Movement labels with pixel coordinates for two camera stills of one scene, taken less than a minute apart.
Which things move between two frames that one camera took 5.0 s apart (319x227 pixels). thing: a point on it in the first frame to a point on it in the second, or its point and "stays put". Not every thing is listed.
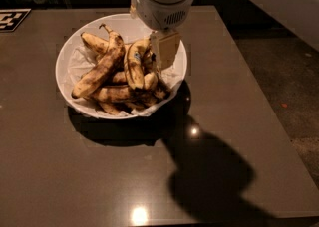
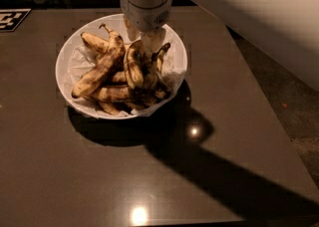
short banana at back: [100, 45] stays put
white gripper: [159, 13] to [144, 17]
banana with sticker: [136, 55] stays put
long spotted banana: [107, 65] stays put
